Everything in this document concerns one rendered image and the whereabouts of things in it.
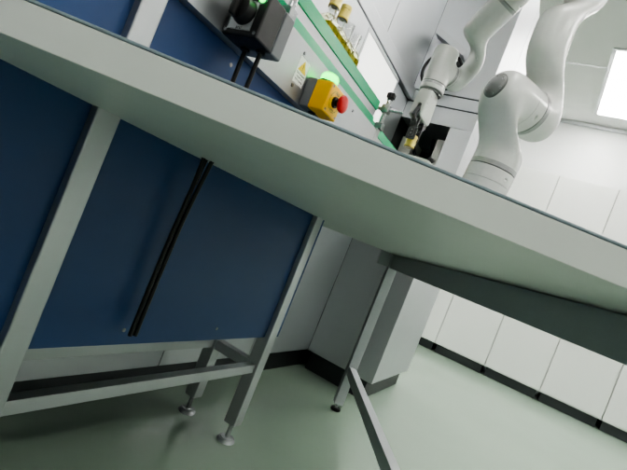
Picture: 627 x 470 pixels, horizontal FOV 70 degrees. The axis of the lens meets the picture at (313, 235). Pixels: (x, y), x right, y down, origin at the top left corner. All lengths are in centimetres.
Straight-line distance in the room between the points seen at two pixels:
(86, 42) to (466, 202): 34
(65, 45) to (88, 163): 33
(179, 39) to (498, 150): 79
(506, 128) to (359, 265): 127
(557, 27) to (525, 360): 388
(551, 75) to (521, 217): 97
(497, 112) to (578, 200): 387
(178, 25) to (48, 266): 43
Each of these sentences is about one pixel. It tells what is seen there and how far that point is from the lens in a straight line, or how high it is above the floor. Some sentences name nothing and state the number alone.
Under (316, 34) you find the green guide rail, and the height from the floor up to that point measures 109.
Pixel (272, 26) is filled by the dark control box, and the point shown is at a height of 96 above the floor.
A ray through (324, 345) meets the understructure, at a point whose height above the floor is 16.
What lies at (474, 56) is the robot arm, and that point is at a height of 141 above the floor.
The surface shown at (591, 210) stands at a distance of 504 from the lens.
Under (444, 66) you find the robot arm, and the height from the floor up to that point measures 134.
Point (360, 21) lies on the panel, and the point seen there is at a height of 146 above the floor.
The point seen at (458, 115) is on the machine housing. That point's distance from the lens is 238.
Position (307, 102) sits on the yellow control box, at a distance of 106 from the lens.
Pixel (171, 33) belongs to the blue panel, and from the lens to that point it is 82.
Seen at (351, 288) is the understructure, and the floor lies 48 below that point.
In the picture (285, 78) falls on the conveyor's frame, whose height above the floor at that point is 95.
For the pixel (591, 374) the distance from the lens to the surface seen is 493.
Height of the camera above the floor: 66
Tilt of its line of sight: level
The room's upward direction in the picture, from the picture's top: 22 degrees clockwise
